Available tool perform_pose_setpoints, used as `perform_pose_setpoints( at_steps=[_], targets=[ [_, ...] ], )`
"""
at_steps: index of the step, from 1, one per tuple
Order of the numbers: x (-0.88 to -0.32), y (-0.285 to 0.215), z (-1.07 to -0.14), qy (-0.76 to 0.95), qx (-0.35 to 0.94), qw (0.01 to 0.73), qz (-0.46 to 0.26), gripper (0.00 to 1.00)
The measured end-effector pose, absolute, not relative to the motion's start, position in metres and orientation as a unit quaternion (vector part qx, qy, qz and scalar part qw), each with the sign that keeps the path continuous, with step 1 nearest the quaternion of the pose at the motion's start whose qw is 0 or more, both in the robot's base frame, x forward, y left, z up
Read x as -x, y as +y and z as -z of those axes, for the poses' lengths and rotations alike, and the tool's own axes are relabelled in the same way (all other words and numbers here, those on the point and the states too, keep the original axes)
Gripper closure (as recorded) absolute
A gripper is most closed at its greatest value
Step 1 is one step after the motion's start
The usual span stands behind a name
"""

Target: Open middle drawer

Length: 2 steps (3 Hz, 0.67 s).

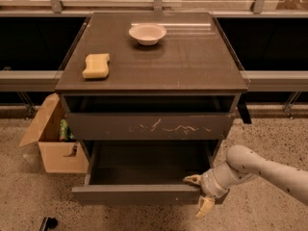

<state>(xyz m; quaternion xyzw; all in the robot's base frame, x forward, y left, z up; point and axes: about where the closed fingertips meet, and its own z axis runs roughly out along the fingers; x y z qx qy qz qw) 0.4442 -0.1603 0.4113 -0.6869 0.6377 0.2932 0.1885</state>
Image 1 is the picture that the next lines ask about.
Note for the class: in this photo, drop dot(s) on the yellow sponge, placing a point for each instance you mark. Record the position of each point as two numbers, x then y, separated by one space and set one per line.
96 66

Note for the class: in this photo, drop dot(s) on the dark grey drawer cabinet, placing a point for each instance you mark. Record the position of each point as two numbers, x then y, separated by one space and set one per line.
190 70

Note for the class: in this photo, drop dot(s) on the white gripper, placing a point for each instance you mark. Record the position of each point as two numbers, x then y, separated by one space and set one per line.
207 184

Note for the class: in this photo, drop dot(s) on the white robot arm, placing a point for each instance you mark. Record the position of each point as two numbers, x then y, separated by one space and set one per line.
242 164

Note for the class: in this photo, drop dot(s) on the grey drawer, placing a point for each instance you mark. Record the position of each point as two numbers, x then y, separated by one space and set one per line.
145 172
119 127

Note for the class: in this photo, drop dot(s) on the white ceramic bowl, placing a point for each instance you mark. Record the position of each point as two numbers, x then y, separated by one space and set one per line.
147 34

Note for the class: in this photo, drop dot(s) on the grey top drawer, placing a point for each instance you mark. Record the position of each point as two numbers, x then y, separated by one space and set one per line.
119 127

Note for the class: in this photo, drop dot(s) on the black object on floor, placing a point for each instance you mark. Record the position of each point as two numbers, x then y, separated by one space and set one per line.
48 223

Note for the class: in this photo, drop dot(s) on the open cardboard box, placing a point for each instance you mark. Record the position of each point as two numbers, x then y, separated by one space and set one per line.
44 130

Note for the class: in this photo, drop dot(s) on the green snack bag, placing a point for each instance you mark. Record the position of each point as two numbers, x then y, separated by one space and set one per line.
65 133

